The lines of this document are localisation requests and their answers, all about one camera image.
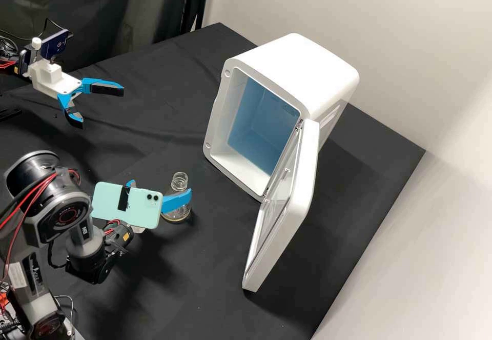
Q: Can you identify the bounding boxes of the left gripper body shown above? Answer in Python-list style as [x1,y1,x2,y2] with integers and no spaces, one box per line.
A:
[28,60,84,98]

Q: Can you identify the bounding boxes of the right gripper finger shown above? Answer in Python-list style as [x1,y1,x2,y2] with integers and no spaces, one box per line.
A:
[161,188,193,215]

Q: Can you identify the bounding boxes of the clear flask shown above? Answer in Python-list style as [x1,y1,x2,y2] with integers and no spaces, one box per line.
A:
[161,171,192,225]

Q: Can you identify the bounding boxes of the incubator door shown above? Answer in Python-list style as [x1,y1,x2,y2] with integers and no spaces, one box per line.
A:
[241,118,321,293]

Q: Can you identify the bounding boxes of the white incubator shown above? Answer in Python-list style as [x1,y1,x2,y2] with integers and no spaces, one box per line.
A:
[202,32,360,203]

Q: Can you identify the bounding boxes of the right wrist camera phone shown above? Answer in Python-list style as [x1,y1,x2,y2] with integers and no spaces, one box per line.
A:
[91,180,166,230]

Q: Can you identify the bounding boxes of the wrist camera phone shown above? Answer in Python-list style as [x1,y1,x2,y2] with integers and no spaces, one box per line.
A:
[91,180,166,230]
[19,28,74,83]

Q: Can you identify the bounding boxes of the left wrist camera phone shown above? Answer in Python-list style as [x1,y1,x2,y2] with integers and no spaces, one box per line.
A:
[19,28,74,83]

